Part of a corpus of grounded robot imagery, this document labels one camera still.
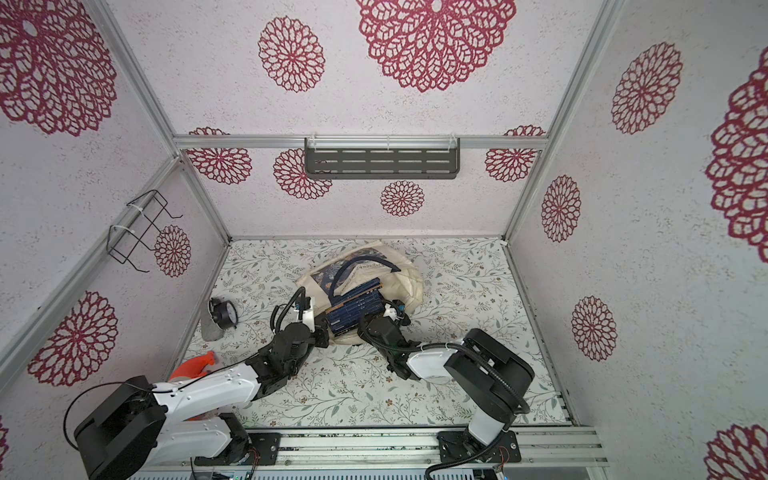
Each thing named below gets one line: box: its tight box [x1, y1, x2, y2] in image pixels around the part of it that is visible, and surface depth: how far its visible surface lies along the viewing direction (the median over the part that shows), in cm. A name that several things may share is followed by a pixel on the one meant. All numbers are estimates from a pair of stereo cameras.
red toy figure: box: [170, 351, 215, 380], surface depth 89 cm
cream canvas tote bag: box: [296, 241, 424, 346], surface depth 91 cm
